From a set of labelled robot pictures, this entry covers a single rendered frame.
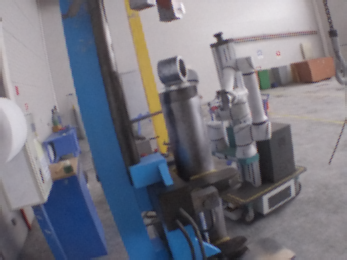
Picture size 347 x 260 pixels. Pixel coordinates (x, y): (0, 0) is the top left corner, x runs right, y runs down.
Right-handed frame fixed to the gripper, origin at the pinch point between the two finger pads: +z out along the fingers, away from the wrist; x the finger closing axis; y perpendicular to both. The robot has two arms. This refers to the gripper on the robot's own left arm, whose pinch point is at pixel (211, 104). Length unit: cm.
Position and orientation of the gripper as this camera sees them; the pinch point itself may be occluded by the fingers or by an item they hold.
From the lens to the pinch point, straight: 180.7
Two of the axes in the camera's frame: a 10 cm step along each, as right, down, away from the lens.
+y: 6.1, 0.0, -7.9
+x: 2.3, 9.6, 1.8
